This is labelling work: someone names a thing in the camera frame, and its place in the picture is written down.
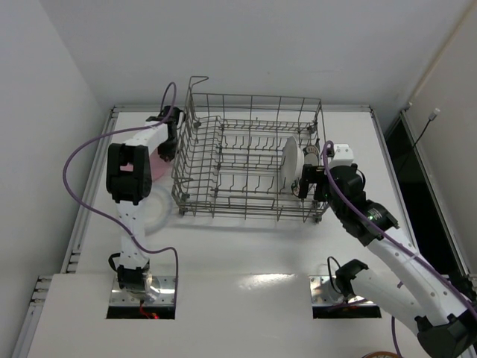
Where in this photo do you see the white plate with green rim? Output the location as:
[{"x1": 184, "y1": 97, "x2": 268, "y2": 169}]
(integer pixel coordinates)
[{"x1": 291, "y1": 145, "x2": 320, "y2": 198}]

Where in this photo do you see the white deep plate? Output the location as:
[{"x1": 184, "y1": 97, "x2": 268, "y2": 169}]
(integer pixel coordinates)
[{"x1": 280, "y1": 136, "x2": 304, "y2": 192}]

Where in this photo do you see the pink plate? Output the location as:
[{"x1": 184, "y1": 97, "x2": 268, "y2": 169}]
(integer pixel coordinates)
[{"x1": 149, "y1": 149, "x2": 172, "y2": 182}]

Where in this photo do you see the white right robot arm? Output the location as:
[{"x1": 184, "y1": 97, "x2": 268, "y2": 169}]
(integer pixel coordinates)
[{"x1": 299, "y1": 164, "x2": 476, "y2": 357}]

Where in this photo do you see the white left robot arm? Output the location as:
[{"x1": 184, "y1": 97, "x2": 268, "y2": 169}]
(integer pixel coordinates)
[{"x1": 106, "y1": 106, "x2": 182, "y2": 295}]

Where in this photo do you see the brown rimmed bowl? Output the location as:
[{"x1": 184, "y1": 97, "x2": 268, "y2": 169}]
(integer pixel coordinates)
[{"x1": 362, "y1": 351, "x2": 400, "y2": 358}]

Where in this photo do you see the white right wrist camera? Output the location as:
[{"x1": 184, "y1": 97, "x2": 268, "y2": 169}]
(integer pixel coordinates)
[{"x1": 326, "y1": 144, "x2": 354, "y2": 168}]

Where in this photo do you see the metal wire dish rack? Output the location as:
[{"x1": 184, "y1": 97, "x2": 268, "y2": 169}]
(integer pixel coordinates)
[{"x1": 171, "y1": 76, "x2": 327, "y2": 223}]

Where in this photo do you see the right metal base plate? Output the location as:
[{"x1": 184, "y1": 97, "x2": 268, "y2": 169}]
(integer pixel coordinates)
[{"x1": 309, "y1": 275, "x2": 375, "y2": 308}]

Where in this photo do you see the metal base plate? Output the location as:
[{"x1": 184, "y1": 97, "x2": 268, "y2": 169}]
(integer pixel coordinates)
[
  {"x1": 109, "y1": 276, "x2": 175, "y2": 308},
  {"x1": 309, "y1": 275, "x2": 375, "y2": 308}
]

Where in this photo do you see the black cable with white plug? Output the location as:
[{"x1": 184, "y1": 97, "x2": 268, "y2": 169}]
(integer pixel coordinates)
[{"x1": 394, "y1": 108, "x2": 440, "y2": 176}]

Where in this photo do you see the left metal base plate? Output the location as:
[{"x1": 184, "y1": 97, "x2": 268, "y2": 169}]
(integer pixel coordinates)
[{"x1": 109, "y1": 276, "x2": 175, "y2": 308}]

